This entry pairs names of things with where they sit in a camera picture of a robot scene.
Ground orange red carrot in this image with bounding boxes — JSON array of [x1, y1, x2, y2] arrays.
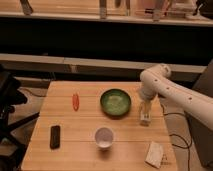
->
[[72, 93, 79, 111]]

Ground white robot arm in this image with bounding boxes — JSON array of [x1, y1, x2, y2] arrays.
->
[[139, 64, 213, 130]]

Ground green ceramic bowl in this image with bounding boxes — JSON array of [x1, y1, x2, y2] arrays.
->
[[100, 89, 131, 117]]

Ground black office chair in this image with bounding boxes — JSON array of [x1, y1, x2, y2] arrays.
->
[[0, 64, 40, 171]]

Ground white tube bottle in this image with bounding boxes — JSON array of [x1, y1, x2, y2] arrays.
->
[[140, 113, 151, 126]]

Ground small white cup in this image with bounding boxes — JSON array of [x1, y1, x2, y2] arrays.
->
[[94, 127, 114, 150]]

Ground white folded cloth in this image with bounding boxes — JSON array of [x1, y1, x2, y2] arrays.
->
[[145, 141, 164, 169]]

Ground black cable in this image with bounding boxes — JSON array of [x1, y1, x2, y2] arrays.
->
[[163, 111, 194, 171]]

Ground black remote control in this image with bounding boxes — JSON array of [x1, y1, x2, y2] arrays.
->
[[50, 125, 60, 149]]

